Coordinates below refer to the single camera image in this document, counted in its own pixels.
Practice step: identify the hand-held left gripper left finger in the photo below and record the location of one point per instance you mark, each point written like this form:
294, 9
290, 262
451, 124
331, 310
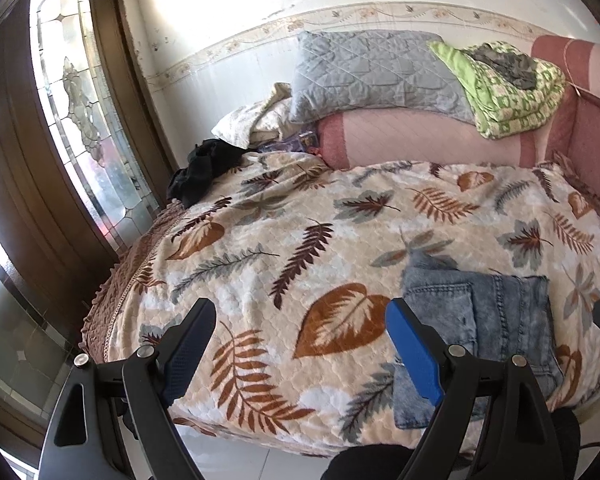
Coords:
185, 355

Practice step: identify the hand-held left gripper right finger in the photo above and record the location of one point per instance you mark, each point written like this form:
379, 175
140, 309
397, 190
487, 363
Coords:
415, 350

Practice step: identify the blue denim pants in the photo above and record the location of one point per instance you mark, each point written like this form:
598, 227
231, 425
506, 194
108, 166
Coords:
505, 310

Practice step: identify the brown fringed bedspread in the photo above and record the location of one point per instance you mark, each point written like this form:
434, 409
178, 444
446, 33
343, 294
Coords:
130, 270

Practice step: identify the dark cloth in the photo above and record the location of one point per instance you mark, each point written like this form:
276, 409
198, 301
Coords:
370, 465

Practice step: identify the leaf print blanket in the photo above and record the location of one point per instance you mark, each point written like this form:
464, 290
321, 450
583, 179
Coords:
280, 240

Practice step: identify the frosted glass side window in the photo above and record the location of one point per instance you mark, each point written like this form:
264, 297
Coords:
15, 350

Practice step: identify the black crumpled cloth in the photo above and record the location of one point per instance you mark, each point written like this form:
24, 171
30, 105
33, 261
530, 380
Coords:
205, 170

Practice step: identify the pink sofa back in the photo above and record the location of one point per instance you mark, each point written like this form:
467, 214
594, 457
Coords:
405, 135

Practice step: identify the green patterned folded blanket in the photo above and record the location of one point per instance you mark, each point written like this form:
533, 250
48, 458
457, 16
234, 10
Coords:
510, 105

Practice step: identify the white crumpled pillow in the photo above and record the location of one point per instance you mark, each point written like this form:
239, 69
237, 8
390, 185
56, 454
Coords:
240, 122

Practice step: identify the wooden door with stained glass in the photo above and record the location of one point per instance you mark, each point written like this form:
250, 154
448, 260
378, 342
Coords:
10, 160

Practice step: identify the dark grey crumpled garment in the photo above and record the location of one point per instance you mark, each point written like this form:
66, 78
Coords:
510, 67

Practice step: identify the grey quilted pillow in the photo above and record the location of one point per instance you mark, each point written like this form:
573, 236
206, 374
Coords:
370, 70

